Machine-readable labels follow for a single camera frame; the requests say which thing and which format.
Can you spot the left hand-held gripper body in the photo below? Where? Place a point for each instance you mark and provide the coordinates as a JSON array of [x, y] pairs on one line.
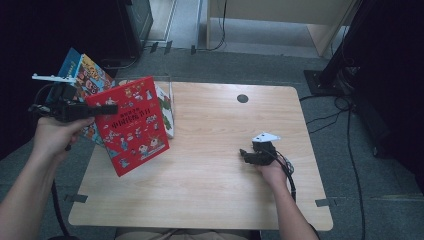
[[63, 106]]

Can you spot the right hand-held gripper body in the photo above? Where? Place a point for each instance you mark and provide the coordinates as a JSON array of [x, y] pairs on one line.
[[263, 153]]

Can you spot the light blue animals book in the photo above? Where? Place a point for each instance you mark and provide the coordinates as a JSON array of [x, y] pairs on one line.
[[95, 78]]

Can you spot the red picture book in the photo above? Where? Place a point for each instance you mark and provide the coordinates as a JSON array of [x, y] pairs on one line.
[[133, 133]]

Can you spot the white caterpillar book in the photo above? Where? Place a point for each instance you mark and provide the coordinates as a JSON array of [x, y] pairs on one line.
[[165, 110]]

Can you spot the clear acrylic book rack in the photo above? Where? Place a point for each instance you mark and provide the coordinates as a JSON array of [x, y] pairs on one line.
[[171, 100]]

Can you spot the person's right hand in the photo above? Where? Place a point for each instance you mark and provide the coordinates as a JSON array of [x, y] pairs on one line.
[[274, 175]]

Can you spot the person's left hand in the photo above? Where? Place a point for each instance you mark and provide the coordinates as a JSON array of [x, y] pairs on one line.
[[56, 140]]

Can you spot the black table grommet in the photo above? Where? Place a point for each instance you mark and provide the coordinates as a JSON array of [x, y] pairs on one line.
[[242, 98]]

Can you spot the grey tape strip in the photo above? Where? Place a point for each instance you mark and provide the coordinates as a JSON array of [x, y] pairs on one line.
[[78, 198], [326, 202]]

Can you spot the black floor tape strip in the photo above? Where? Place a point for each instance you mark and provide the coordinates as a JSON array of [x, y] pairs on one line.
[[154, 47], [168, 47], [193, 50]]

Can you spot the dark curtain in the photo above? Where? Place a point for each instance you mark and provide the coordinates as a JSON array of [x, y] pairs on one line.
[[20, 33], [400, 66]]

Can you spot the black stand base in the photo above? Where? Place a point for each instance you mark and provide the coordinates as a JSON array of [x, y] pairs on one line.
[[316, 81]]

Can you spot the person's beige pants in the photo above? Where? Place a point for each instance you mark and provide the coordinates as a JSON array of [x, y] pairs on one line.
[[200, 235]]

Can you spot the black cabinet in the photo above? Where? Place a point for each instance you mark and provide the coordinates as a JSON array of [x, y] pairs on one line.
[[140, 20]]

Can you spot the grey metal pole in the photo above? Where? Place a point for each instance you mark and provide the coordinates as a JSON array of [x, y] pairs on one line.
[[199, 20]]

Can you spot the light wooden cabinet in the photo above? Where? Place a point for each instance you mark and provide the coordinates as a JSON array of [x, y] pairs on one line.
[[283, 10]]

